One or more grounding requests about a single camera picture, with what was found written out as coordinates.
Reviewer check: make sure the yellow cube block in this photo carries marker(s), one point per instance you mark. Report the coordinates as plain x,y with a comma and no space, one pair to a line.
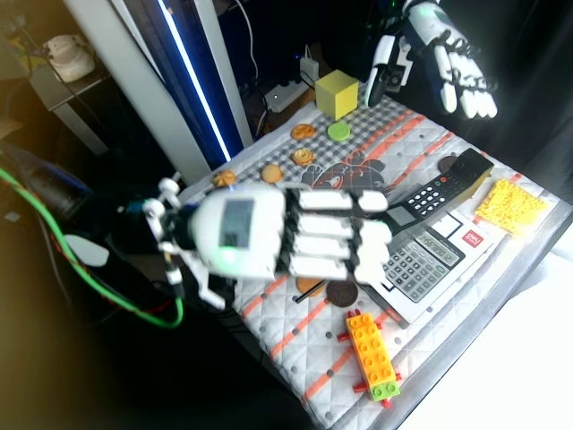
336,94

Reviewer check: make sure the green round disc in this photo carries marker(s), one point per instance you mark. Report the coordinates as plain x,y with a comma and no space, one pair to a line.
339,131

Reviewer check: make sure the grey shelf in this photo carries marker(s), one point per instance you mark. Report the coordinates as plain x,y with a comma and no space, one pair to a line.
71,103

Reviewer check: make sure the grey quilt with bear print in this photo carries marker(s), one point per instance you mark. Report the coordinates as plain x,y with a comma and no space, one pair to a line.
313,340

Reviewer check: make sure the white router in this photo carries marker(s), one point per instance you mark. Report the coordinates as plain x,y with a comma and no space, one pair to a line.
309,67

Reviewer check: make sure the white lumpy object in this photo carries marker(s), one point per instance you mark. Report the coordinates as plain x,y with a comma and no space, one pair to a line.
69,58

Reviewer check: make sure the white power strip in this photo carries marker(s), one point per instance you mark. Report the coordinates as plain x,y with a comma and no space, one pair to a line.
286,96

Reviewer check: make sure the white calculator box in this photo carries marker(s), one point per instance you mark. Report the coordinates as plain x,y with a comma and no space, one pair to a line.
425,269

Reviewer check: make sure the round tan cookie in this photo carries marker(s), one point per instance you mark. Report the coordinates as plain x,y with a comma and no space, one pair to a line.
272,173
309,285

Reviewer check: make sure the yellow textured sponge pad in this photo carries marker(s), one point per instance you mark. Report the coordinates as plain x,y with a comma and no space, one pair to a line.
510,207

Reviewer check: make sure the white pillar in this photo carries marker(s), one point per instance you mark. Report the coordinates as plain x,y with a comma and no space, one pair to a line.
134,89

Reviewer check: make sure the orange and green brick toy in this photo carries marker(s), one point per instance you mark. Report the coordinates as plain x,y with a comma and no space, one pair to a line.
371,354

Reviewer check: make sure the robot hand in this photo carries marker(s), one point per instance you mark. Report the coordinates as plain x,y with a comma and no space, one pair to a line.
242,242
430,22

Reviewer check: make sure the black remote handset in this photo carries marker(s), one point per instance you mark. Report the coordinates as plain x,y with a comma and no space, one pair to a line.
447,183

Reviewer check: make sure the blue lit LED strip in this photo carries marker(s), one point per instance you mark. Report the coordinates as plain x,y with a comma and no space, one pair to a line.
197,89

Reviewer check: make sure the dark brown round cookie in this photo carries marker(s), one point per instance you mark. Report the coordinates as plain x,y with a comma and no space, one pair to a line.
341,293
446,164

